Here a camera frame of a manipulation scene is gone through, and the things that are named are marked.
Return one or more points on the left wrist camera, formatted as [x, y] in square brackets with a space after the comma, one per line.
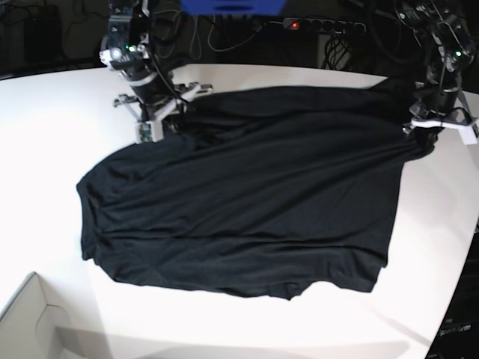
[469, 135]

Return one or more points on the white cardboard box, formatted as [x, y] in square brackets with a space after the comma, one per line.
[33, 328]

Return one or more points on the black power strip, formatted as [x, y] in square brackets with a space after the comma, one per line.
[323, 25]

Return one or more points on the blue box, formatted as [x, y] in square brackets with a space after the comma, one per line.
[233, 7]

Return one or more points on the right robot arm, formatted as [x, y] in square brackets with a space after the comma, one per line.
[128, 48]

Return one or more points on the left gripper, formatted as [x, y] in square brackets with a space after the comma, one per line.
[455, 118]

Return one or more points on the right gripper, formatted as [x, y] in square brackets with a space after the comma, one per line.
[164, 106]

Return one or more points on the black t-shirt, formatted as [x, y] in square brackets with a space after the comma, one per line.
[260, 192]

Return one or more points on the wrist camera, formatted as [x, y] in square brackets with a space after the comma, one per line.
[469, 135]
[149, 132]

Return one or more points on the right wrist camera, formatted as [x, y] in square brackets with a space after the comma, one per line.
[149, 132]

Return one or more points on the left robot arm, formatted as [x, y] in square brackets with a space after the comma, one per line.
[440, 101]

